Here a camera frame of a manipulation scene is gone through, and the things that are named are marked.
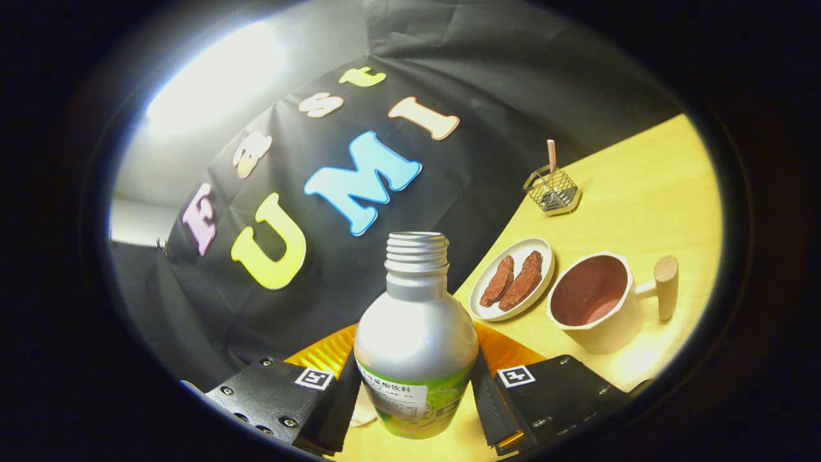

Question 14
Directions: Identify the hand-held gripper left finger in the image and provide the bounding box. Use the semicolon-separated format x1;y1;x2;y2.
203;324;364;456

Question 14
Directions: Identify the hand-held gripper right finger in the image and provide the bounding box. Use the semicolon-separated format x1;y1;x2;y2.
470;321;632;458

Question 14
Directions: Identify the silver green label bottle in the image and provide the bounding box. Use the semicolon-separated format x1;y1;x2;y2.
353;232;480;440

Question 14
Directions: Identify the cream cup with wooden handle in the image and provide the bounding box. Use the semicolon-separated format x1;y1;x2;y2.
546;252;679;355

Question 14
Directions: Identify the white oval plate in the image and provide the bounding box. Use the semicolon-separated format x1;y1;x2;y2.
469;237;556;321

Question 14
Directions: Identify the black backdrop cloth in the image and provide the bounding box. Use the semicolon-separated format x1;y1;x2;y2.
109;0;684;392

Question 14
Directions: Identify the brown meat piece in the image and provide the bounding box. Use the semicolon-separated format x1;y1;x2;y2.
498;250;543;312
479;255;516;307

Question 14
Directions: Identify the wooden table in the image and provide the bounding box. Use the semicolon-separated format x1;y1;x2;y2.
334;114;724;462

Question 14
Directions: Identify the gold wire basket holder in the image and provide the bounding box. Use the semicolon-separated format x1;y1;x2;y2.
523;165;583;217

